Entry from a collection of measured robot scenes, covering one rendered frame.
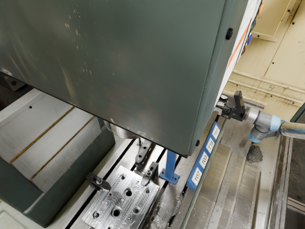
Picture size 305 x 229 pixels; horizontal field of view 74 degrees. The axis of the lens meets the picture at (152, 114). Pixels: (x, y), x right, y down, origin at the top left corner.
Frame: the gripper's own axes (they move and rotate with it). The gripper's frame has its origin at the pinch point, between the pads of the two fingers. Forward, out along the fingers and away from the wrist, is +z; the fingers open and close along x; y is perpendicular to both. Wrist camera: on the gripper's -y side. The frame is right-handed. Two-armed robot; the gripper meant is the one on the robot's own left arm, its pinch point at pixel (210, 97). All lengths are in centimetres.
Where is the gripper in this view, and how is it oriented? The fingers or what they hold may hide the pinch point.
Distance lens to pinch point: 112.9
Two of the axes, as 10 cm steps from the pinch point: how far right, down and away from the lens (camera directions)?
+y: -0.3, 6.6, 7.5
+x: 4.8, -6.5, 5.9
